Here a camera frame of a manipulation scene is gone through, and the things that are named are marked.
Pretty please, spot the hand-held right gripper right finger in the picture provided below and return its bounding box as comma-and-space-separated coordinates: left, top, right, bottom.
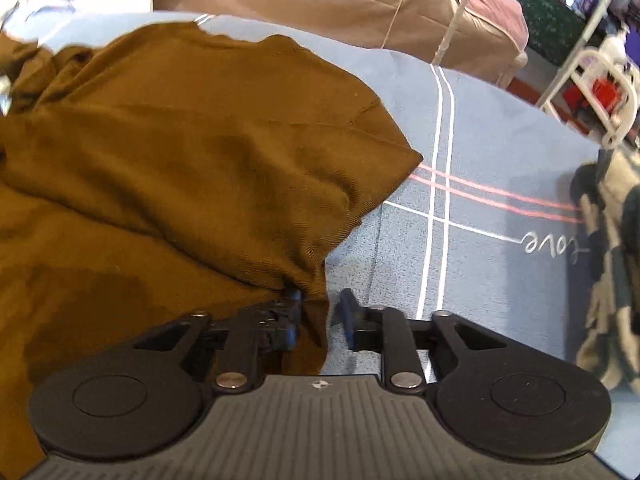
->
336, 288, 507, 392

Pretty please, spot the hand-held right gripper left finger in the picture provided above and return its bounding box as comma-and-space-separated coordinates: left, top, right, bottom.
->
131, 289, 306, 394

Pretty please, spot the brown knit garment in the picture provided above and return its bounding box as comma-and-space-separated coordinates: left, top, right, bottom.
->
0, 21, 425, 480

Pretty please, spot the blue striped bed sheet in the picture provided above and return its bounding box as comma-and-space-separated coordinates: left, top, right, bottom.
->
0, 10, 640, 471

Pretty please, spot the grey and cream checked blanket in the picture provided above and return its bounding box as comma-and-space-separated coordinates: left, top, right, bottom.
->
570, 147, 640, 391

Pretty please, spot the pink cushion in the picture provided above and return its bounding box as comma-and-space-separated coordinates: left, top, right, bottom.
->
400, 0, 530, 68

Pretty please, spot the red box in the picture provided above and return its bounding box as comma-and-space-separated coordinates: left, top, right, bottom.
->
592, 77, 626, 111

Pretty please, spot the white metal rack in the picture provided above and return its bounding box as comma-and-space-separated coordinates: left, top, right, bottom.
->
537, 0, 640, 151

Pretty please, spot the green patterned cloth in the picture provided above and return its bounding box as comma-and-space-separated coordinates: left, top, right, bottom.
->
480, 0, 606, 68

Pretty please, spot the thin white cord with switch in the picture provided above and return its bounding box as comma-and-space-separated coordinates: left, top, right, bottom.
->
386, 0, 411, 50

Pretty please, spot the thick white cable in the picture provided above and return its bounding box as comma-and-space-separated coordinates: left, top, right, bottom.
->
431, 0, 488, 67

